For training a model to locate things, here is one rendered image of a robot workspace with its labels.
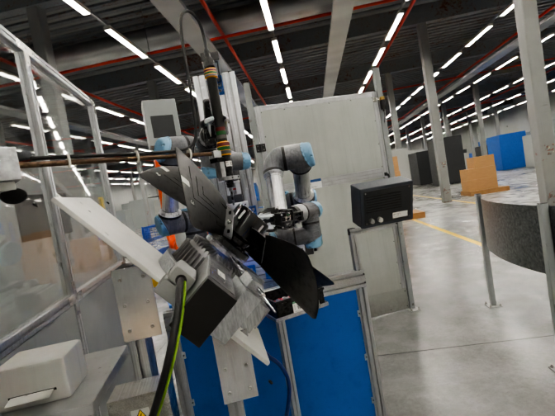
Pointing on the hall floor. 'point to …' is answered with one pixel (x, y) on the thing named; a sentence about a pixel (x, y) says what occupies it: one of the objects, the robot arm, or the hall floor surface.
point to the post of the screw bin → (288, 366)
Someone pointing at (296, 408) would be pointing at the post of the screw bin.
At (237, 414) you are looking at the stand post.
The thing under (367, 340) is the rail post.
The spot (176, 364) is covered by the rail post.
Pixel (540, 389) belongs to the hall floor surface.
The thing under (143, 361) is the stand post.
